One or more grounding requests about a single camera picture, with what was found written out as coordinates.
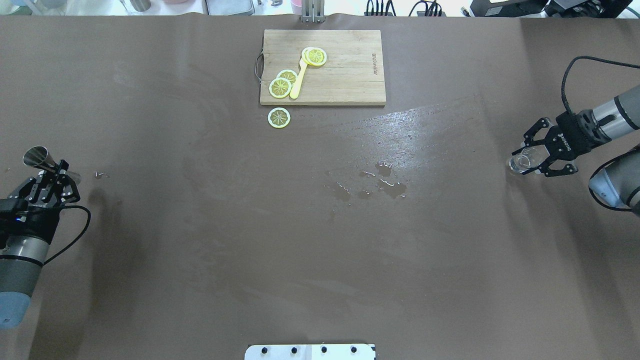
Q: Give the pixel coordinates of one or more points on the lemon slice on spoon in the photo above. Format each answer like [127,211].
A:
[314,56]

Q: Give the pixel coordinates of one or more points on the lemon slice lower pair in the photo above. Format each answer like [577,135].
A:
[280,88]

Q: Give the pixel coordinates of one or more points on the pink cup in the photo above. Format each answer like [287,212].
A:
[296,6]

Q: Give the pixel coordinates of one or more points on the lemon slice off board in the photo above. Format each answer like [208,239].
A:
[279,117]

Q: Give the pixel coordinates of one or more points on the lemon slice upper pair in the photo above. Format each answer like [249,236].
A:
[288,74]

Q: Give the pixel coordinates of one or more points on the clear glass shaker cup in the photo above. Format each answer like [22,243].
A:
[531,157]

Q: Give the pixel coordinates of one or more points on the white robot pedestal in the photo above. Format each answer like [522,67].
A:
[322,351]

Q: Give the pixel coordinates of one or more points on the lemon slice pair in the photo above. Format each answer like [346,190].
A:
[280,88]
[288,74]

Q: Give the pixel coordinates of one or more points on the steel kitchen scale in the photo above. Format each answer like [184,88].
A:
[230,7]

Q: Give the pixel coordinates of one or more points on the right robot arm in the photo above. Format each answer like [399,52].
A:
[615,184]

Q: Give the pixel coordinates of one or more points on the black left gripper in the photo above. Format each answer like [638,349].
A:
[41,224]

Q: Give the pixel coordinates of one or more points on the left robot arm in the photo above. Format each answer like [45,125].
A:
[21,262]

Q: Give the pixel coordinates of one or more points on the yellow plastic spoon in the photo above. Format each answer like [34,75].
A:
[297,85]

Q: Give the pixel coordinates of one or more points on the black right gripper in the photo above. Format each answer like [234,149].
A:
[575,134]

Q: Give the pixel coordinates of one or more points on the steel measuring jigger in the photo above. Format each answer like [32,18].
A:
[40,158]

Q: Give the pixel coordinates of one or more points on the aluminium frame post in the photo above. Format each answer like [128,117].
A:
[313,11]

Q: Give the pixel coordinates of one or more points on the bamboo cutting board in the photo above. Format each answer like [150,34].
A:
[353,74]

